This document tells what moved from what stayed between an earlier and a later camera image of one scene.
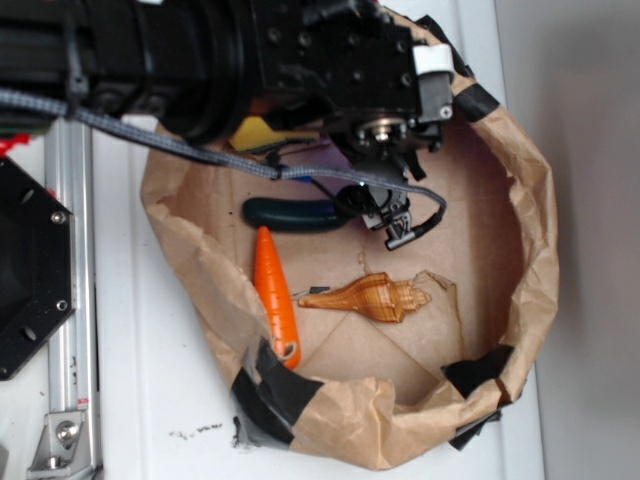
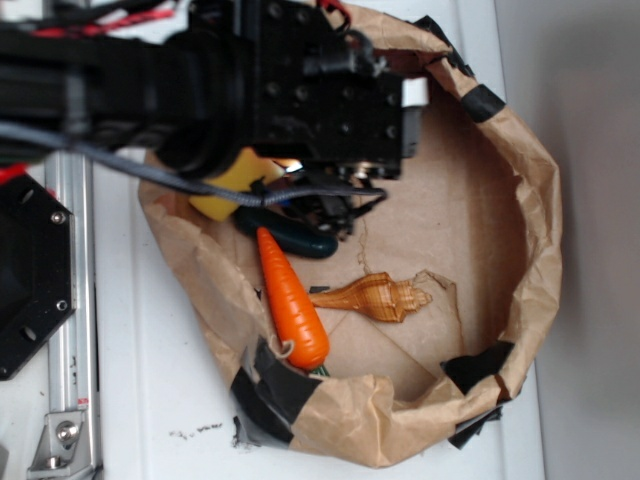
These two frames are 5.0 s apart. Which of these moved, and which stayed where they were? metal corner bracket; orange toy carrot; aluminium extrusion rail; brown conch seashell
Moved: orange toy carrot
Stayed: brown conch seashell; metal corner bracket; aluminium extrusion rail
